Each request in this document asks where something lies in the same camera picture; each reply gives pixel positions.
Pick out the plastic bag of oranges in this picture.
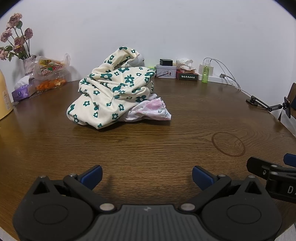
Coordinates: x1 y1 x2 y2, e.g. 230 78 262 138
33 53 71 93

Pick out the white robot speaker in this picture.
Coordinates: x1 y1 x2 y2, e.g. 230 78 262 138
128 54 144 67

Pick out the purple tissue pack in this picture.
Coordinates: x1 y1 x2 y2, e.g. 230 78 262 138
11 75 36 102

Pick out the yellow container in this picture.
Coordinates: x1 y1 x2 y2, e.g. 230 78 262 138
0 71 13 120

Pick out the white charger adapter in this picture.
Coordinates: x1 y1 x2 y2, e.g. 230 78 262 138
199 62 215 76

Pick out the white power strip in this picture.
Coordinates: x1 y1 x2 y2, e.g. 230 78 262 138
208 76 231 85

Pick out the pink floral garment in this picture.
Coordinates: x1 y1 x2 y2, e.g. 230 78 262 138
119 93 171 123

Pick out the white floral tin box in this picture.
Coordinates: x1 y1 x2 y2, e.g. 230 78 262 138
156 64 177 79

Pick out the small black box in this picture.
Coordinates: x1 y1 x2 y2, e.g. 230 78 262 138
159 58 173 66

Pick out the red green tissue box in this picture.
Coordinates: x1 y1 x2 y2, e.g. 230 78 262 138
176 59 198 81

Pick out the green spray bottle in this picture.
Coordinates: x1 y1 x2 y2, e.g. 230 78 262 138
202 63 210 83

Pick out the white charging cable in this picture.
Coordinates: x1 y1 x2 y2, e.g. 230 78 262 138
203 58 253 96

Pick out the cream green floral garment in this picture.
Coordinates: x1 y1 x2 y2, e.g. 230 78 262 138
66 47 156 129

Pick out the pink artificial flowers vase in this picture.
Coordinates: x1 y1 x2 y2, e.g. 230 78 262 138
1 13 37 76

